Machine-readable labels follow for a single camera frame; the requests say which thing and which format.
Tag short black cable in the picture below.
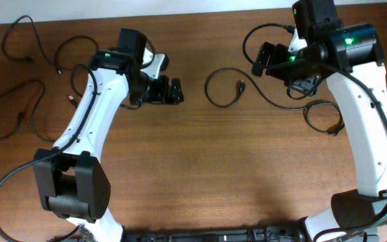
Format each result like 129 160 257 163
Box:
204 67 345 137

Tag long black USB cable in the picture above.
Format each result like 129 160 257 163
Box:
1 14 99 75

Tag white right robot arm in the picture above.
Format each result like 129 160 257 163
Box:
252 1 387 241

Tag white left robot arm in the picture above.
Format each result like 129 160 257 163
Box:
34 28 184 241

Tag black aluminium frame rail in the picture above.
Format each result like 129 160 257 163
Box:
122 226 308 242

